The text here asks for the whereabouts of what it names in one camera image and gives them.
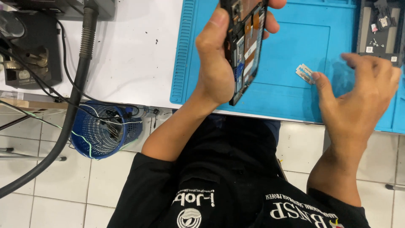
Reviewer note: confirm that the person's left hand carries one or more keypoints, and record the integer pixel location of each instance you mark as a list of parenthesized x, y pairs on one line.
[(213, 72)]

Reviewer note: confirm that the person's black printed shirt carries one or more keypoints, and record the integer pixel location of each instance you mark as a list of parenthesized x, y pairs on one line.
[(227, 190)]

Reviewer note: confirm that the metal part in basket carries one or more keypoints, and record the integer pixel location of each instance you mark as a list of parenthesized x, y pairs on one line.
[(110, 129)]

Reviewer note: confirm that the silver razor blade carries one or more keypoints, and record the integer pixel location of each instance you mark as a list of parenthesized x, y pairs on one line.
[(304, 73)]

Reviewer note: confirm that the black smartphone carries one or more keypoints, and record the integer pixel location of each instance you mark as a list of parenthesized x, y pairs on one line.
[(245, 47)]

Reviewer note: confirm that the blue silicone work mat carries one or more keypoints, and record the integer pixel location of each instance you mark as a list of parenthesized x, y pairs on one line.
[(291, 101)]

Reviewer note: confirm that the black rework station box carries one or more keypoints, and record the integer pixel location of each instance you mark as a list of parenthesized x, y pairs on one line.
[(63, 7)]

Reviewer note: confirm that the person's blue trousers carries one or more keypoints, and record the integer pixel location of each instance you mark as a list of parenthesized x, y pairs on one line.
[(272, 129)]

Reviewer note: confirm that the grey metal stool leg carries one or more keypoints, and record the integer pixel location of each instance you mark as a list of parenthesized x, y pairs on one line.
[(34, 157), (395, 187)]

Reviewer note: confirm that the blue plastic mesh basket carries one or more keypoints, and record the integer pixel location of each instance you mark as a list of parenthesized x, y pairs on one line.
[(95, 136)]

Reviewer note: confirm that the small white phone component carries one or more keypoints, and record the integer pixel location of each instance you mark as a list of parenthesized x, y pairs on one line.
[(383, 21)]

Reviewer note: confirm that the black phone back frame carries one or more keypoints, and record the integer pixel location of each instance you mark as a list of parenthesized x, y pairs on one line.
[(379, 38)]

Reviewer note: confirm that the black soldering iron stand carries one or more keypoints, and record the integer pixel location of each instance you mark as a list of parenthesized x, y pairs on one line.
[(38, 63)]

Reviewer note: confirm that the person's right hand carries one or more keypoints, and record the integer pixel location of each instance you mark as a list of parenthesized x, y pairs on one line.
[(357, 107)]

